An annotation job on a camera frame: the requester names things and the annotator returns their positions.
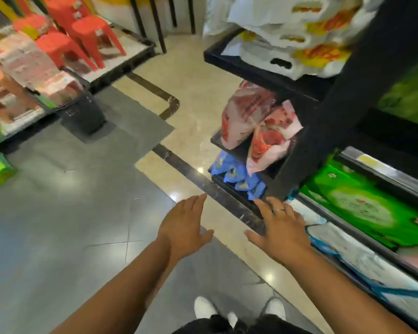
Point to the person's right hand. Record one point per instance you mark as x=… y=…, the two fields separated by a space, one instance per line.
x=285 y=236

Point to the person's left hand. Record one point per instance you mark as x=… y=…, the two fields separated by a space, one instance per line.
x=181 y=227

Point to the person's right middle finger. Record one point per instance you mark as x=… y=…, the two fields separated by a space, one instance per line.
x=277 y=205

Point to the person's right thumb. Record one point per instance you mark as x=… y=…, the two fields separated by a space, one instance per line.
x=255 y=237

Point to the person's left thumb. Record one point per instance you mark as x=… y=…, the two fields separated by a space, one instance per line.
x=204 y=238

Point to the person's right forearm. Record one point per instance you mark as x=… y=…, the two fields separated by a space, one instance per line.
x=338 y=299

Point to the person's left forearm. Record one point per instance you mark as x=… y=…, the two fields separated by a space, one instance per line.
x=125 y=295

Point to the pile of blue packets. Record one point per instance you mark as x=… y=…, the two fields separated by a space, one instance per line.
x=238 y=175

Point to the red white printed bag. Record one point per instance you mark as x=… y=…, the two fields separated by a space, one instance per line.
x=242 y=114
x=270 y=142

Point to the white shoe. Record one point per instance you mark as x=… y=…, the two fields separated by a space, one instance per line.
x=204 y=307
x=276 y=308

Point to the black trousers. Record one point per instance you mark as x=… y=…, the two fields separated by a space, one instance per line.
x=209 y=326

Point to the large green tissue pack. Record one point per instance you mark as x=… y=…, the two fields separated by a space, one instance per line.
x=365 y=205

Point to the yellow shelf price tag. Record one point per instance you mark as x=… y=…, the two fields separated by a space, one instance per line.
x=368 y=160

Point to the white blue tissue pack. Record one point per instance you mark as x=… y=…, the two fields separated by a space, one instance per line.
x=362 y=260

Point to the black shelf rack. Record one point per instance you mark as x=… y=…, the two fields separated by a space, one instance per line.
x=362 y=83

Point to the black plastic shopping basket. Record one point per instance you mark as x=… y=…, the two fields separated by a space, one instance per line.
x=85 y=113

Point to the stack of white yellow-print bags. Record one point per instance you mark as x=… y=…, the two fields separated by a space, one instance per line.
x=299 y=31

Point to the white display platform black edge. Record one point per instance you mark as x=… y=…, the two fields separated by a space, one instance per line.
x=125 y=55

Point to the red plastic stool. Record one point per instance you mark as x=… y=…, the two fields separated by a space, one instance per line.
x=59 y=46
x=33 y=24
x=90 y=34

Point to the pile of pink white packets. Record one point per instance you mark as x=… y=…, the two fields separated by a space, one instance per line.
x=31 y=67

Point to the orange plastic stool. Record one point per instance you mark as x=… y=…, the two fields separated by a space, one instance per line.
x=3 y=90

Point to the stack of red plastic stools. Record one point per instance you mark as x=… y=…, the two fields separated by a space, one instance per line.
x=64 y=8

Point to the yellow plastic stool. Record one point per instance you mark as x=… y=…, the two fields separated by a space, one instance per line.
x=0 y=5

